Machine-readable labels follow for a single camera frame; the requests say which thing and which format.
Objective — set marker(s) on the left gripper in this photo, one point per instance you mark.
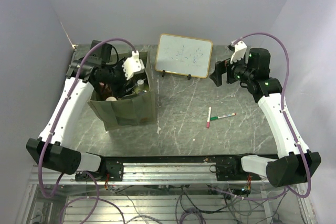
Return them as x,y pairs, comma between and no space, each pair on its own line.
119,89

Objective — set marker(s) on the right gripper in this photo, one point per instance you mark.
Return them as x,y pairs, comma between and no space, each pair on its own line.
221,67

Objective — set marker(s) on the green bottle beige pump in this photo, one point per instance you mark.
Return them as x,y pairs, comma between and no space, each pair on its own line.
111,99

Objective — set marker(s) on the yellow-green lotion bottle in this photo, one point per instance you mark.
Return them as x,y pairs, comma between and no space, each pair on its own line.
141,87

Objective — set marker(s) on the orange bottle pink cap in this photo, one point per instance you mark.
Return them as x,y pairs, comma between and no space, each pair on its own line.
105,91

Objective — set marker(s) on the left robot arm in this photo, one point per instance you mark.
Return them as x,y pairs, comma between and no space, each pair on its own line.
51,149

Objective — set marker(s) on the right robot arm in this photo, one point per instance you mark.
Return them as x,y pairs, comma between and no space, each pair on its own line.
295,163

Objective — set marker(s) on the green canvas bag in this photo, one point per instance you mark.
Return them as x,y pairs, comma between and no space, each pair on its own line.
131,110

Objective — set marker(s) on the small whiteboard with stand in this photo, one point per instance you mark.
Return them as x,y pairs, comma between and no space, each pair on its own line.
183,55

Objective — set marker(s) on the green whiteboard marker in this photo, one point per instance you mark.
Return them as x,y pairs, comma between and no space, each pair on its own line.
222,116

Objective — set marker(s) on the pink whiteboard marker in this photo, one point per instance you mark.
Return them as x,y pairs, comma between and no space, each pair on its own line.
208,117

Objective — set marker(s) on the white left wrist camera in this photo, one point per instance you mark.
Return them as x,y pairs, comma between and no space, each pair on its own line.
133,65

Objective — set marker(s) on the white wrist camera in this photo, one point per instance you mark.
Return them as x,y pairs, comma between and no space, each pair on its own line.
133,65
239,51

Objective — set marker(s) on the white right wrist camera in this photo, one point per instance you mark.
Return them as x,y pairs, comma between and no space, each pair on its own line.
239,51

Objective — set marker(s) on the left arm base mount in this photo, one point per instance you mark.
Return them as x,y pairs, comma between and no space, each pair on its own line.
107,169

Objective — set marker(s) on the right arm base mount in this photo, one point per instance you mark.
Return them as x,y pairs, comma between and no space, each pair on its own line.
229,167

